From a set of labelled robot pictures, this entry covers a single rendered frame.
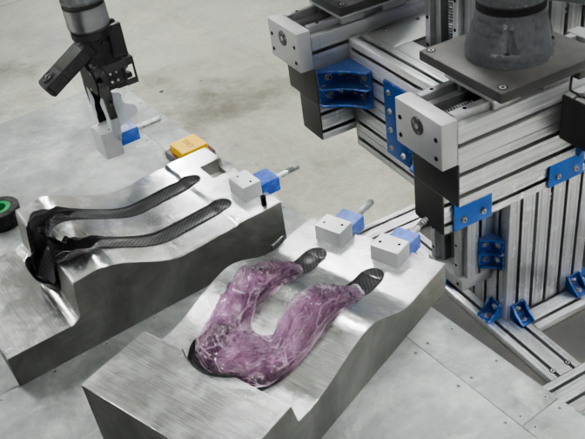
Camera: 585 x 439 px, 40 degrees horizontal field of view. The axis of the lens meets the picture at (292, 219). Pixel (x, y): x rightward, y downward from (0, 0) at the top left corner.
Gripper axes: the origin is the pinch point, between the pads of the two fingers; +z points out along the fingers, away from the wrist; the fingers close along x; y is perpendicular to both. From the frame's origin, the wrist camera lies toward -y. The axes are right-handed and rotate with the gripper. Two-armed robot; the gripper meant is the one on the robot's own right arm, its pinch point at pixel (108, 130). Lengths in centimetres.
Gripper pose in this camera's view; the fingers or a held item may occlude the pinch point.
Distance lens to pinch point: 156.9
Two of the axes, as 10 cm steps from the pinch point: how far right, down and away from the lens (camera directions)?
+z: 1.2, 8.0, 5.9
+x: -5.7, -4.2, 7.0
